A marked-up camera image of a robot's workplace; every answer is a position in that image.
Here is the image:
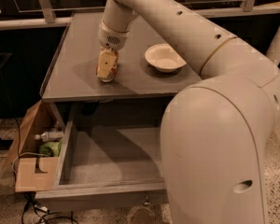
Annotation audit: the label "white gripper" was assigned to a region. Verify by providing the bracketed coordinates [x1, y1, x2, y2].
[96, 21, 129, 80]

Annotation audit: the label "red coke can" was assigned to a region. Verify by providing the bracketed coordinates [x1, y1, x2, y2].
[96, 49, 119, 82]

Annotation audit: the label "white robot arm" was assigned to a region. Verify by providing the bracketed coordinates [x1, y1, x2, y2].
[101, 0, 280, 224]

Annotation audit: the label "open grey top drawer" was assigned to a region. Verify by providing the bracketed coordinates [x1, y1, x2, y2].
[35, 104, 172, 213]

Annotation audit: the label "grey cabinet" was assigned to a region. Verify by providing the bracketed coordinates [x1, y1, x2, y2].
[42, 13, 201, 125]

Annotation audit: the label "white bowl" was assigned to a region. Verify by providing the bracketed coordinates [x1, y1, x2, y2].
[145, 44, 187, 73]

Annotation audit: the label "clear plastic bottle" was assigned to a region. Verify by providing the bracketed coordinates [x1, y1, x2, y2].
[35, 131, 63, 142]

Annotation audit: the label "green plastic bag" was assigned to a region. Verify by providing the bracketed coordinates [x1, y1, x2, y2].
[39, 140, 63, 157]

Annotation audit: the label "brown cardboard box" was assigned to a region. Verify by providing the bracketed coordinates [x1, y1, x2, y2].
[5, 101, 59, 192]

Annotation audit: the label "metal railing frame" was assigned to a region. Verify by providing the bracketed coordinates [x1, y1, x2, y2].
[0, 0, 280, 32]

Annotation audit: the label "black cables on floor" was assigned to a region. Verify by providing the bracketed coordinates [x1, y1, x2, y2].
[20, 192, 80, 224]

